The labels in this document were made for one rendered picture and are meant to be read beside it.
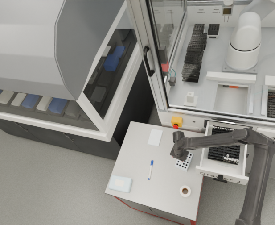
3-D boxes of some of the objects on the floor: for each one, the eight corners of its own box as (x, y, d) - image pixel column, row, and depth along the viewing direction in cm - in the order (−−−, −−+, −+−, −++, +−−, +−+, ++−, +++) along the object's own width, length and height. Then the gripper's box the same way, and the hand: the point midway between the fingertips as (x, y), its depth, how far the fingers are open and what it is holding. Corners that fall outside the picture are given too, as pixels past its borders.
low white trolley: (196, 231, 194) (195, 220, 132) (131, 210, 216) (104, 192, 153) (206, 168, 221) (210, 134, 158) (147, 155, 242) (130, 120, 180)
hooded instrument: (134, 174, 234) (30, 41, 88) (7, 141, 298) (-175, 32, 152) (162, 85, 289) (127, -89, 143) (50, 72, 353) (-54, -55, 207)
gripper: (168, 151, 133) (170, 160, 146) (184, 158, 129) (185, 166, 142) (173, 141, 136) (174, 151, 149) (189, 147, 132) (189, 156, 145)
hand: (179, 157), depth 145 cm, fingers open, 3 cm apart
